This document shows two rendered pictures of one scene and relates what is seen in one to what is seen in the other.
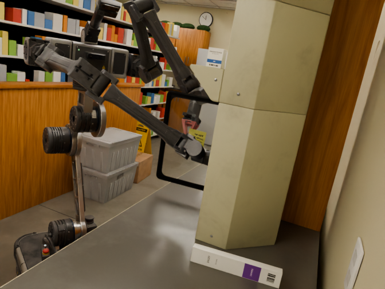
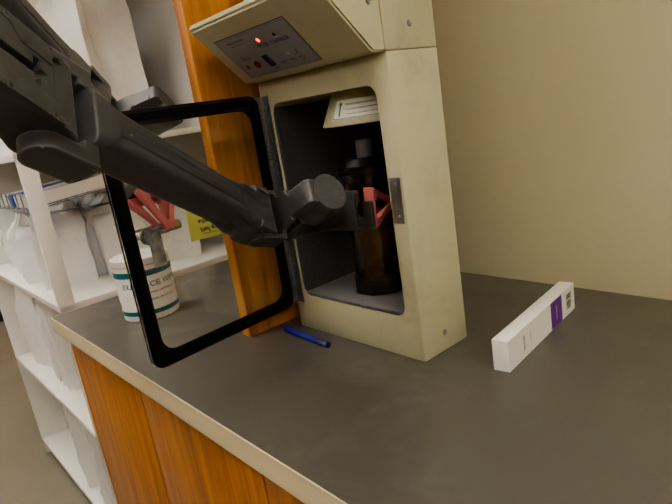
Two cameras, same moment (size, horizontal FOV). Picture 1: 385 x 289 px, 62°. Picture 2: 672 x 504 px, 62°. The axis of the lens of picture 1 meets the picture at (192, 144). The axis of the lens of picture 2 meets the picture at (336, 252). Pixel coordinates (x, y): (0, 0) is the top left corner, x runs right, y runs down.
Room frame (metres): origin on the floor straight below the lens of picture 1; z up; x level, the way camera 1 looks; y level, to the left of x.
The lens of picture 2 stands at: (0.67, 0.70, 1.34)
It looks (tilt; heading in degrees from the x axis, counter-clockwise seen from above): 14 degrees down; 300
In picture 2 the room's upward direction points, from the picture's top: 9 degrees counter-clockwise
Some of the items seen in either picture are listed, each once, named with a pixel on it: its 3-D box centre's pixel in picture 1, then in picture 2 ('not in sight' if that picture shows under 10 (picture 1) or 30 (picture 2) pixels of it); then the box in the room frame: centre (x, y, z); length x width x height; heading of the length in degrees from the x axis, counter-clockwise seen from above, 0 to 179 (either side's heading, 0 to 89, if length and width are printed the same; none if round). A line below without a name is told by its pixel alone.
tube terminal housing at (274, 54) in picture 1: (263, 131); (375, 114); (1.09, -0.23, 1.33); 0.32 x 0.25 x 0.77; 159
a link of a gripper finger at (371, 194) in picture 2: not in sight; (369, 205); (1.08, -0.15, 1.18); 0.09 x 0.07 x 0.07; 71
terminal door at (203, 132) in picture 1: (194, 143); (207, 225); (1.32, -0.01, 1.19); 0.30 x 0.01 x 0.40; 75
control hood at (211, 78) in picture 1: (220, 83); (278, 37); (1.15, -0.06, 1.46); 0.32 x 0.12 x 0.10; 159
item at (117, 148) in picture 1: (110, 149); not in sight; (3.28, 0.86, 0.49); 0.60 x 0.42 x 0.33; 159
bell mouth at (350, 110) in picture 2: not in sight; (371, 103); (1.08, -0.20, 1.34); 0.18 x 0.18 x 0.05
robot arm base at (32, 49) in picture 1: (40, 53); not in sight; (1.45, 0.73, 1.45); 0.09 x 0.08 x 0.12; 129
